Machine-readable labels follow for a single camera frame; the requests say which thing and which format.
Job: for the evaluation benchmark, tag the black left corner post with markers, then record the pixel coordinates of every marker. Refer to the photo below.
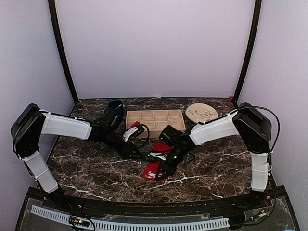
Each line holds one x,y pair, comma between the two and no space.
61,51

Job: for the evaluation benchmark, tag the black corner post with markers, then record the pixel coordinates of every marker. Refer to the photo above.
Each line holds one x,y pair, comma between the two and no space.
249,49
61,51

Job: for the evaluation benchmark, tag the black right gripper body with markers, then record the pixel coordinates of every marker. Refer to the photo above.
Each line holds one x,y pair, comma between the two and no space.
173,165

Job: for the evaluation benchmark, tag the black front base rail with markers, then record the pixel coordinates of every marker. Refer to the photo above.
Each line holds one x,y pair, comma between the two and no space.
277,200

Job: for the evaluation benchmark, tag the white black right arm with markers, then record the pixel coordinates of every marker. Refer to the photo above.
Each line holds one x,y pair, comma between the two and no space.
246,121

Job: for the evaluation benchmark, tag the white slotted cable duct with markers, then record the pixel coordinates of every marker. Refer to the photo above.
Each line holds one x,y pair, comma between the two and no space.
132,223

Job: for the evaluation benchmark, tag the black right corner post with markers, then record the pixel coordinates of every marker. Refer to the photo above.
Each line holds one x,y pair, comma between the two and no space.
249,49

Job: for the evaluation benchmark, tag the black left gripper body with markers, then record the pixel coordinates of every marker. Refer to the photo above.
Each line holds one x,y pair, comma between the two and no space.
122,150

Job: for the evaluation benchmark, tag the plain red sock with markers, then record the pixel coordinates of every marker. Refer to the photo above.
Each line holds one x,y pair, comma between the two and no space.
137,123

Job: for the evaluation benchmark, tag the dark blue mug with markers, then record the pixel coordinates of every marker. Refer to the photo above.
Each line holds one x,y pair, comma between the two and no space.
115,106

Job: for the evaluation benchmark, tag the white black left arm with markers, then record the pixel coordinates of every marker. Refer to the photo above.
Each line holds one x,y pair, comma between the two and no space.
34,122

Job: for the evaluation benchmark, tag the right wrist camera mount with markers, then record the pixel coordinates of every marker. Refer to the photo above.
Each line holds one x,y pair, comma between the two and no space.
158,155

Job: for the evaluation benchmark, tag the wooden compartment tray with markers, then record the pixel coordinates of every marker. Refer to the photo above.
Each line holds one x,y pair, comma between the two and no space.
156,120

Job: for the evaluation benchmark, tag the red santa sock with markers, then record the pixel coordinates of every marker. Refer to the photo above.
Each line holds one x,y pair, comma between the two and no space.
151,169

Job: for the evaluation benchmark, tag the round beige decorated plate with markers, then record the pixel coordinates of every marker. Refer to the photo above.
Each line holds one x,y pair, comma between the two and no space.
200,112

